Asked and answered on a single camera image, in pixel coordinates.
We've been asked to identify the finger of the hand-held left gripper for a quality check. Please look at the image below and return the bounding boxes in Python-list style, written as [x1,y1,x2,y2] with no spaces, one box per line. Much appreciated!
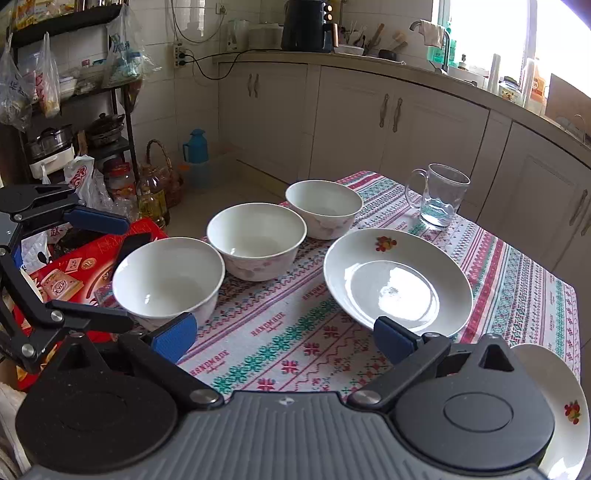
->
[0,184,131,237]
[0,251,136,376]

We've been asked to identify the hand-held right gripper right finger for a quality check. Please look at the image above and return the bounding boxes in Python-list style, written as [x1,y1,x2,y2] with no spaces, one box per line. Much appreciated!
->
[347,316,523,412]

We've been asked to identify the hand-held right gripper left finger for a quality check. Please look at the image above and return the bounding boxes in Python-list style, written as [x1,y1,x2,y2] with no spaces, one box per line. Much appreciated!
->
[50,312,227,410]

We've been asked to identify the deep white plate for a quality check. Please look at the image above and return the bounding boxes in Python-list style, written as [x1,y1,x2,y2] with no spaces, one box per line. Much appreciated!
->
[322,228,474,339]

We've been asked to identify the white bowl with pink flowers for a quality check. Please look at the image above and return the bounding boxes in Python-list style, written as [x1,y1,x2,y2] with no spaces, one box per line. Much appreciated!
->
[285,179,363,240]
[206,203,308,282]
[112,237,226,333]

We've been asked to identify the large white plate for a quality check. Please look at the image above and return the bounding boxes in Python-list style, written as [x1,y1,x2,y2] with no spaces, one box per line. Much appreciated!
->
[510,343,583,480]

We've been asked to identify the jar with red lid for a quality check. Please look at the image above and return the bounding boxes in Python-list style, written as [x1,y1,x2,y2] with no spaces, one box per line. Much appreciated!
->
[103,161,138,201]

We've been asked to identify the red printed box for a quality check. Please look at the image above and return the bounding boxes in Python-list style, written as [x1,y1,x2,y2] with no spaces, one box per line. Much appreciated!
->
[17,218,170,389]

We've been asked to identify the cooking oil bottle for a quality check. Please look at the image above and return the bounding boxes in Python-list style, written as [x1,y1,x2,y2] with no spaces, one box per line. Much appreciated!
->
[136,163,170,228]

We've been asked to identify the wicker basket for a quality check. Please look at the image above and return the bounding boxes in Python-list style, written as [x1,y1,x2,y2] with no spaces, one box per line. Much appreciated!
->
[145,139,186,209]

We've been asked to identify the electric steamer pot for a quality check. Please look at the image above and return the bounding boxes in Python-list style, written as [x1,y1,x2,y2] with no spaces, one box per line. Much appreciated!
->
[25,126,77,180]

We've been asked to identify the black pot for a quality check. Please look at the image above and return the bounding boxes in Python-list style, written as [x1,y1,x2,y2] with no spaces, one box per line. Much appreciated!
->
[85,113,126,145]

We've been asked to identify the patterned tablecloth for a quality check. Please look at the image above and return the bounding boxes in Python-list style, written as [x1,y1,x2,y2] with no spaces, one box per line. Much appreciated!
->
[95,170,581,408]

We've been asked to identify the teal thermos jug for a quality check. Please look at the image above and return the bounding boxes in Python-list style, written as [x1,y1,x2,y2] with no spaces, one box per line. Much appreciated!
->
[182,128,211,191]

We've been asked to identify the white cloth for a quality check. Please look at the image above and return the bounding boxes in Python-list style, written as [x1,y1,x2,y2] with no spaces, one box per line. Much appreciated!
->
[0,382,29,480]

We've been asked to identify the black metal shelf rack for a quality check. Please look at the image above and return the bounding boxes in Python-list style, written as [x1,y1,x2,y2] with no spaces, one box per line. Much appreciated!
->
[7,0,141,188]

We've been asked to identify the clear plastic bag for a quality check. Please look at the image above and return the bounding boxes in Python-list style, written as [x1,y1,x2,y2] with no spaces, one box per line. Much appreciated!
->
[0,32,34,134]
[102,4,163,89]
[36,31,62,119]

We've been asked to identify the clear glass mug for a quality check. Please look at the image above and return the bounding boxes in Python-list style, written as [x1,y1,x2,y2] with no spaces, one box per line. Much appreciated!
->
[405,163,471,232]

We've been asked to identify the kitchen countertop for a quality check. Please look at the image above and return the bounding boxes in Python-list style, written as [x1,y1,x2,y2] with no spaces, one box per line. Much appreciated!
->
[212,48,591,153]

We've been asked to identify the glass jar with label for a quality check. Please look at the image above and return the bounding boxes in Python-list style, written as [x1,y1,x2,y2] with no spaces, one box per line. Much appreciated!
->
[498,76,523,103]

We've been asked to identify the black air fryer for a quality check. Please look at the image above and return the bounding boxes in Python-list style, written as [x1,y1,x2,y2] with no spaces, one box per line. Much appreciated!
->
[281,0,341,53]

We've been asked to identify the orange drink bottle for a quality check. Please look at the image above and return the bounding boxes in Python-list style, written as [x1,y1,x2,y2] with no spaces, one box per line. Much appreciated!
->
[525,58,549,117]

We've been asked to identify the green dish soap bottle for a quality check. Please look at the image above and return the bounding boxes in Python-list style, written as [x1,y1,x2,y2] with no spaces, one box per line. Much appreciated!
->
[427,18,458,66]

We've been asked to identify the brown cardboard sheet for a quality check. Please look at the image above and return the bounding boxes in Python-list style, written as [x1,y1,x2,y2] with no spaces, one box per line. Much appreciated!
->
[545,74,591,136]

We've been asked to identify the kitchen faucet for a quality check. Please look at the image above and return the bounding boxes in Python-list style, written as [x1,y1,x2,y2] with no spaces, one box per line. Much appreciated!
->
[409,20,452,75]

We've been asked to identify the utensil holder with utensils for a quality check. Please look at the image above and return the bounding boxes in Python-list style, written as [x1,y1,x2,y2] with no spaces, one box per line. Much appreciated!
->
[336,21,384,56]

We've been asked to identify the white rag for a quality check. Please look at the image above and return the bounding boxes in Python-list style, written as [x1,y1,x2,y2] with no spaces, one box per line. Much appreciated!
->
[418,20,447,48]

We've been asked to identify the black power cable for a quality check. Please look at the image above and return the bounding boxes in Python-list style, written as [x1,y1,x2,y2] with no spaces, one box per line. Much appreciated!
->
[178,48,282,81]

